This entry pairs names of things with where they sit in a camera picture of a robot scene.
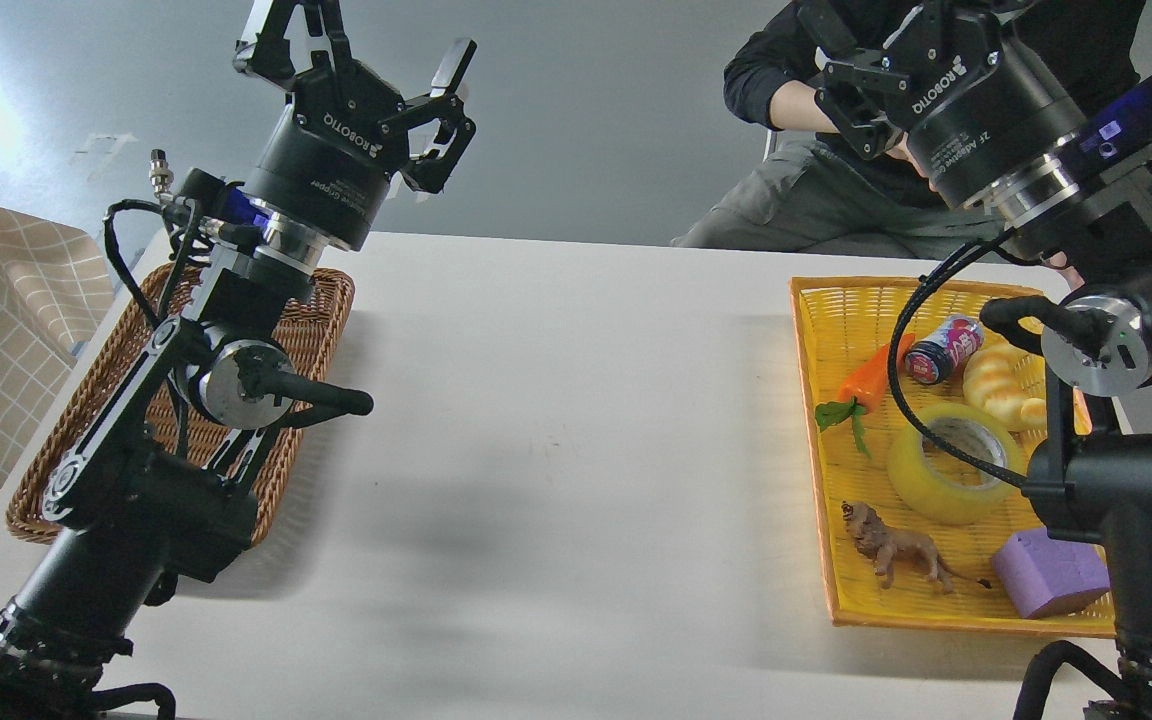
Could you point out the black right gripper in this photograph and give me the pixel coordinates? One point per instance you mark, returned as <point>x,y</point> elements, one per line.
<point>980,104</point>

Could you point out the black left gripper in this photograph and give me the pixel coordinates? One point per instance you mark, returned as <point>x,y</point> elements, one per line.
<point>325,166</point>

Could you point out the yellow tape roll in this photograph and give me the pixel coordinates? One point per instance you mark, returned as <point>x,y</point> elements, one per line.
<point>939,486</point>

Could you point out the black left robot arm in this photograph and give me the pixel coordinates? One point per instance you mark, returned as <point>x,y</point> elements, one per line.
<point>160,484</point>

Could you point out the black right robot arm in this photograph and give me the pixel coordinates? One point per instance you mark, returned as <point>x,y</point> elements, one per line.
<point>1089,197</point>

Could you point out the seated person in black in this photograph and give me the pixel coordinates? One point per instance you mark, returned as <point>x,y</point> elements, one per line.
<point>814,194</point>

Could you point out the brown wicker basket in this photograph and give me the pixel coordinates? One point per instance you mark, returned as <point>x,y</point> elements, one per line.
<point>308,331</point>

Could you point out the small purple drink can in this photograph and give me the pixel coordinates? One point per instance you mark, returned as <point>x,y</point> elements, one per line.
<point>936,358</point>

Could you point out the orange toy carrot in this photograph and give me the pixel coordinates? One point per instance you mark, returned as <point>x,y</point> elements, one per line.
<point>860,394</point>

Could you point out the toy croissant bread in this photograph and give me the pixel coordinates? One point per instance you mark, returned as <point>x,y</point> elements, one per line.
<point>995,382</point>

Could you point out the yellow plastic basket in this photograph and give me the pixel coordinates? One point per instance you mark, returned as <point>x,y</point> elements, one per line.
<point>839,323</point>

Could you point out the brown toy lion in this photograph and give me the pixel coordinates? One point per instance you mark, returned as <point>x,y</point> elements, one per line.
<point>883,545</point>

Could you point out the purple foam block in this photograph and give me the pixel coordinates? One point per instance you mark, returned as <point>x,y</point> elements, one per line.
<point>1046,577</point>

